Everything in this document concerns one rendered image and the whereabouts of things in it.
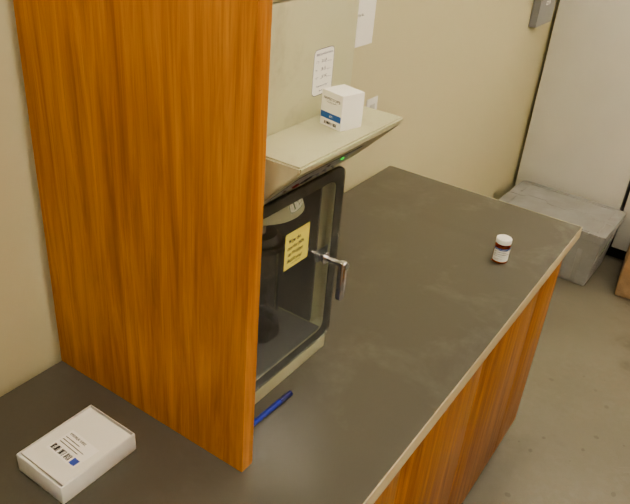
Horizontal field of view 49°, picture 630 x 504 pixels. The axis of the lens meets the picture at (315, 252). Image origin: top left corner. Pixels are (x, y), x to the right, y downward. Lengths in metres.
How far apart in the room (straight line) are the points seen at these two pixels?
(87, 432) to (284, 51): 0.75
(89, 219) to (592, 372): 2.55
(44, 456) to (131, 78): 0.66
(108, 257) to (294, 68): 0.46
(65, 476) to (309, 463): 0.42
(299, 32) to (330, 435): 0.74
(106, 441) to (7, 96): 0.62
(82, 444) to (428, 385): 0.70
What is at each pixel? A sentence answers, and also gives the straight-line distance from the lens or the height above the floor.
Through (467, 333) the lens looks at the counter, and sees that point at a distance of 1.70.
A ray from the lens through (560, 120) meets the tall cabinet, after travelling 4.15.
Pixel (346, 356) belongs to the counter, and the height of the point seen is 0.94.
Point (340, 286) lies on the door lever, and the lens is 1.39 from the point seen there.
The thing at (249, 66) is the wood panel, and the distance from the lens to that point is 0.91.
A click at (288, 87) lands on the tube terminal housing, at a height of 1.58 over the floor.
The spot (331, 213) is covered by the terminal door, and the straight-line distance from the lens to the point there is 1.35.
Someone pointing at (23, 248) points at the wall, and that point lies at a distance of 1.43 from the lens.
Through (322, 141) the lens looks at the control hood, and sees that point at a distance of 1.11.
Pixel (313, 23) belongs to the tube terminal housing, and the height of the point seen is 1.67.
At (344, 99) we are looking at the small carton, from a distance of 1.14.
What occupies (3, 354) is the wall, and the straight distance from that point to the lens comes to 1.51.
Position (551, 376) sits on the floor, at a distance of 3.25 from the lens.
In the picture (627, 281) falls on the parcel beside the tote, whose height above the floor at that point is 0.10.
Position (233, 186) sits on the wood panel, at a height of 1.49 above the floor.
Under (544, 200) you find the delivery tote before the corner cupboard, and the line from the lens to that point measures 4.06.
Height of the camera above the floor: 1.91
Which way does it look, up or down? 30 degrees down
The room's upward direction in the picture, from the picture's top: 5 degrees clockwise
